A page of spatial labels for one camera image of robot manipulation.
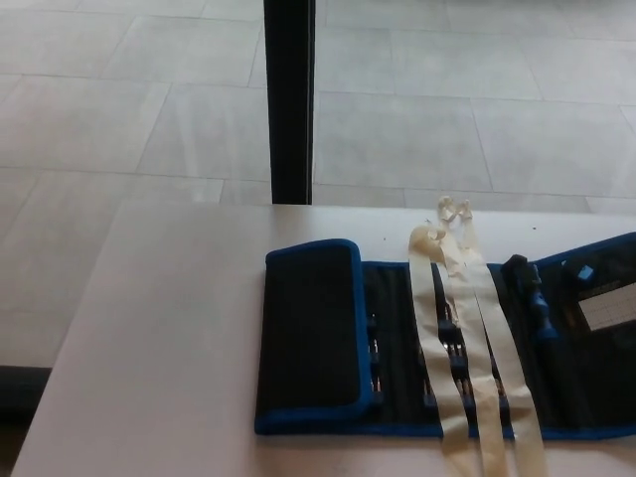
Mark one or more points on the white grid label card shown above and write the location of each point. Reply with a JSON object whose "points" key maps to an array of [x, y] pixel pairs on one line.
{"points": [[608, 305]]}

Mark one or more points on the beige masking tape strip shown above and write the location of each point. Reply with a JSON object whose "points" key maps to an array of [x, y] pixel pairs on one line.
{"points": [[431, 343], [467, 303], [492, 308]]}

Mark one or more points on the black vertical post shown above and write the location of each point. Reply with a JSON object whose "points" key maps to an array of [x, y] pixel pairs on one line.
{"points": [[289, 99]]}

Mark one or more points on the black toolkit case blue trim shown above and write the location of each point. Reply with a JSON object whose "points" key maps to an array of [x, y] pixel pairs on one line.
{"points": [[310, 318]]}

